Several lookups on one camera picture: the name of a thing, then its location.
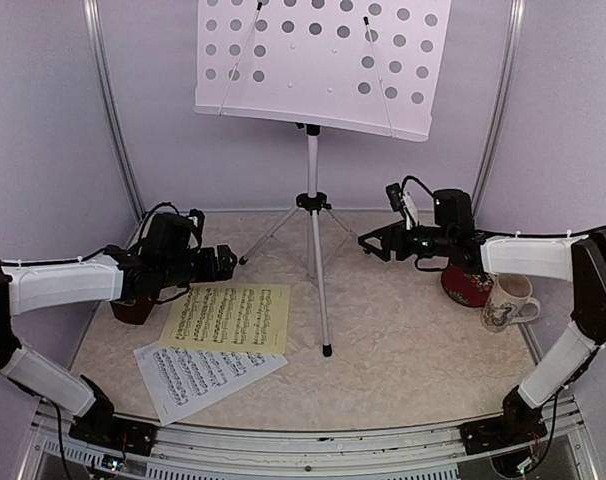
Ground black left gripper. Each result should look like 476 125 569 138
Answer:
160 243 236 288

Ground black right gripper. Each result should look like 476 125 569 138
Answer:
357 218 453 261

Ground yellow sheet music page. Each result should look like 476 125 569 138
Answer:
158 283 290 355

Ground white perforated music stand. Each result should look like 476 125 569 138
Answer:
192 0 453 357

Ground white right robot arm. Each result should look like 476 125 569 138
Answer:
358 183 606 444

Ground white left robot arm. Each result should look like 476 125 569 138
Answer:
0 209 237 445

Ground brown wooden metronome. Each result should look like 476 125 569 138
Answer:
109 297 155 325

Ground red floral coaster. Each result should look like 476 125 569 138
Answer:
440 264 494 308

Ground white sheet music page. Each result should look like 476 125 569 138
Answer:
134 343 287 426

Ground floral ceramic mug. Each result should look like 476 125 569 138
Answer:
480 274 541 333

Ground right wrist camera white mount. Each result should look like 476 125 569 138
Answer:
386 183 420 230

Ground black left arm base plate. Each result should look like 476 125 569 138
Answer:
69 417 158 457

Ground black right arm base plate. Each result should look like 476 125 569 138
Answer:
459 416 548 455

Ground aluminium front rail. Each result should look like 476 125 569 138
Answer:
15 397 602 479

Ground right aluminium corner post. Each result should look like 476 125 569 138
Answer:
465 0 527 216

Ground aluminium corner post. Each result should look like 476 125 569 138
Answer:
82 0 145 222
465 0 527 216

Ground left aluminium corner post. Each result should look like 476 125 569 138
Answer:
82 0 145 222

